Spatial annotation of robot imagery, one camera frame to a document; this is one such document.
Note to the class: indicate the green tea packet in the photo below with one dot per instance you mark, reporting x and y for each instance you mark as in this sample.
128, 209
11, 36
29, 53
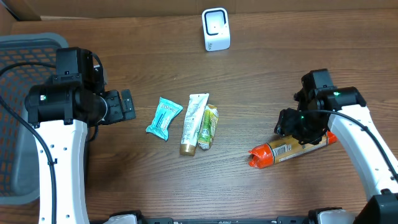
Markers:
208, 127

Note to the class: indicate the teal wet wipes pack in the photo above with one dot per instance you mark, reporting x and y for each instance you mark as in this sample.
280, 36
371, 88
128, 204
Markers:
166, 111

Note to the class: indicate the grey plastic basket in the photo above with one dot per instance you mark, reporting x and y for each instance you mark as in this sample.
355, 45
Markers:
34, 53

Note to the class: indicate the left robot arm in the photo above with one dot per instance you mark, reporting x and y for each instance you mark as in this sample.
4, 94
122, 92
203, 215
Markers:
60, 113

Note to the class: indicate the white cream tube gold cap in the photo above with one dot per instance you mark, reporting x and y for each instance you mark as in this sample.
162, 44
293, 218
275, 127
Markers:
192, 123

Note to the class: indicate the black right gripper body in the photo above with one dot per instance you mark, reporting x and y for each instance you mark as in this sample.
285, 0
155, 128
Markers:
305, 127

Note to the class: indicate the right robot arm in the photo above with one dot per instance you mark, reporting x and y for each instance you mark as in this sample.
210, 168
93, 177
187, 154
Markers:
324, 107

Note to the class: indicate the brown cardboard backdrop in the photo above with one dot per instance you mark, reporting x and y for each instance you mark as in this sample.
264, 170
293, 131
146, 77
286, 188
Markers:
34, 10

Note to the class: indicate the white barcode scanner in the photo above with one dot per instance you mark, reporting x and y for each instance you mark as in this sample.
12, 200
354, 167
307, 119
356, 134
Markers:
216, 29

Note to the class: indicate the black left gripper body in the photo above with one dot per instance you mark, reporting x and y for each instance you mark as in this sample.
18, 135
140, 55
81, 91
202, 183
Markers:
115, 108

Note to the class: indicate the spaghetti pack with red ends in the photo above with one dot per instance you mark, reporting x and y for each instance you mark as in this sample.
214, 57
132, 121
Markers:
284, 149

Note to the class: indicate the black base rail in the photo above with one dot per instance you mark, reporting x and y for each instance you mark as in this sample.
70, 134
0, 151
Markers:
227, 221

